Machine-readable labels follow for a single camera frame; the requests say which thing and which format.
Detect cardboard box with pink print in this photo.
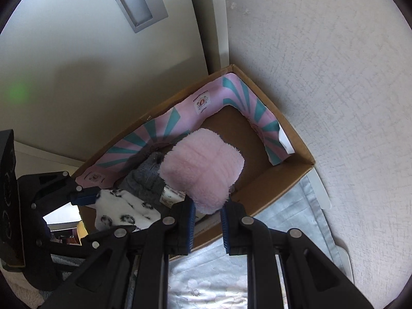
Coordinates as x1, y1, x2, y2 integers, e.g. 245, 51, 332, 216
71, 64, 316, 261

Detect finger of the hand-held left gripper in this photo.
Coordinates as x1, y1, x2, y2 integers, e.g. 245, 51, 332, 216
22, 217, 97, 292
18, 171, 99, 219

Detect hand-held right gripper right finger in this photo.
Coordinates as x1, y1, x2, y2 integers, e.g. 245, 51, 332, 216
221, 200, 375, 309

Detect white panda print sock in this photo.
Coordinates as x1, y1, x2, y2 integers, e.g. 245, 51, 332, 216
94, 189, 161, 231

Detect pink fluffy socks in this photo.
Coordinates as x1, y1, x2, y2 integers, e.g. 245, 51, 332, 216
160, 128, 245, 214

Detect grey fleece glove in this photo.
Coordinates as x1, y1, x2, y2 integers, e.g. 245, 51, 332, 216
114, 151, 171, 211

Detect floral table cloth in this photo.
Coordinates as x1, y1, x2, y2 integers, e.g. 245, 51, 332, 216
127, 175, 338, 309

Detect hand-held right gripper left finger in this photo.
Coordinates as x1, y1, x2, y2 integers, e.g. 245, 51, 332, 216
39, 196, 197, 309

